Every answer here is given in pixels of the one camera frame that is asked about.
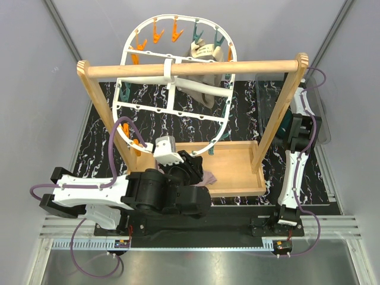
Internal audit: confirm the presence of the pink sock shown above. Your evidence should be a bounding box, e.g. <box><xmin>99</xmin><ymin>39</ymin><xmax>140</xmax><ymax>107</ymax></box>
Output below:
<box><xmin>168</xmin><ymin>167</ymin><xmax>217</xmax><ymax>186</ymax></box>

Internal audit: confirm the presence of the white round clip hanger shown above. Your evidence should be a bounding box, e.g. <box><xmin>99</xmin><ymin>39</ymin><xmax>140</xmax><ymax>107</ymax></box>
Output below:
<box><xmin>112</xmin><ymin>14</ymin><xmax>237</xmax><ymax>157</ymax></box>

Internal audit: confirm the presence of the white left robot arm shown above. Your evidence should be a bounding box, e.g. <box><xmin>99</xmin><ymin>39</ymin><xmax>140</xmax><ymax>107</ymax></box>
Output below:
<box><xmin>39</xmin><ymin>150</ymin><xmax>211</xmax><ymax>235</ymax></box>

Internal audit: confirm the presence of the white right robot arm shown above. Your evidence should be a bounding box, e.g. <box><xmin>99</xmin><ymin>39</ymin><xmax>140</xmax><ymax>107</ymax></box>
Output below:
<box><xmin>269</xmin><ymin>83</ymin><xmax>322</xmax><ymax>236</ymax></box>

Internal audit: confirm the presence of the dark green sock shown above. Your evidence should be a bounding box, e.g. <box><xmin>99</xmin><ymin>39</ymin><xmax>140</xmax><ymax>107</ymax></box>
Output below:
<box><xmin>275</xmin><ymin>108</ymin><xmax>293</xmax><ymax>140</ymax></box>

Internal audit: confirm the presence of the clear plastic bin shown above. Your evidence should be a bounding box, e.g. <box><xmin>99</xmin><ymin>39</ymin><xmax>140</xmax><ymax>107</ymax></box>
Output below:
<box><xmin>255</xmin><ymin>73</ymin><xmax>331</xmax><ymax>144</ymax></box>

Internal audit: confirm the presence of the beige sock pair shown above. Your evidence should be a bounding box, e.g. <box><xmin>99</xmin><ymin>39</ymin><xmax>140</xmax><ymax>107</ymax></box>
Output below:
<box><xmin>178</xmin><ymin>39</ymin><xmax>224</xmax><ymax>109</ymax></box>

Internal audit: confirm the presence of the wooden hanging rack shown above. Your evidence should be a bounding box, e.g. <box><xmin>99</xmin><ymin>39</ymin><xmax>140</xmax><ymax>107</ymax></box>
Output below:
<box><xmin>77</xmin><ymin>53</ymin><xmax>309</xmax><ymax>172</ymax></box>

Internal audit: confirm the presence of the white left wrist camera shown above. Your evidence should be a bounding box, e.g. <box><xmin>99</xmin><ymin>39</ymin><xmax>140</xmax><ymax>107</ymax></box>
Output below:
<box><xmin>153</xmin><ymin>135</ymin><xmax>184</xmax><ymax>166</ymax></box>

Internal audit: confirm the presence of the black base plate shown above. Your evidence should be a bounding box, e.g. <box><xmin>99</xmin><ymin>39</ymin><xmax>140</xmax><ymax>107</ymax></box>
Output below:
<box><xmin>94</xmin><ymin>205</ymin><xmax>305</xmax><ymax>250</ymax></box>

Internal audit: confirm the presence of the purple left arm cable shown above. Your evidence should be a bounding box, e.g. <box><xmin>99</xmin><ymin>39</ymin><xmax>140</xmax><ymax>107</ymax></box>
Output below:
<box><xmin>29</xmin><ymin>116</ymin><xmax>155</xmax><ymax>278</ymax></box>

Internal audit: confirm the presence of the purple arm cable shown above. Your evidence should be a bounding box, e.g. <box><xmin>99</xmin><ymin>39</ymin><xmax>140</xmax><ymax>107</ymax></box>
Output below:
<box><xmin>29</xmin><ymin>116</ymin><xmax>155</xmax><ymax>278</ymax></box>
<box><xmin>242</xmin><ymin>66</ymin><xmax>329</xmax><ymax>259</ymax></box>

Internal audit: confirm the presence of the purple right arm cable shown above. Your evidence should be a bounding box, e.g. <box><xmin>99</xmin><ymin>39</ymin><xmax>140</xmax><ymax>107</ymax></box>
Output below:
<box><xmin>242</xmin><ymin>66</ymin><xmax>329</xmax><ymax>259</ymax></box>

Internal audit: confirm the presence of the slotted cable duct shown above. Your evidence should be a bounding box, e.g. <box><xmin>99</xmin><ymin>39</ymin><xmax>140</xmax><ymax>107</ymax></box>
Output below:
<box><xmin>52</xmin><ymin>238</ymin><xmax>285</xmax><ymax>252</ymax></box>

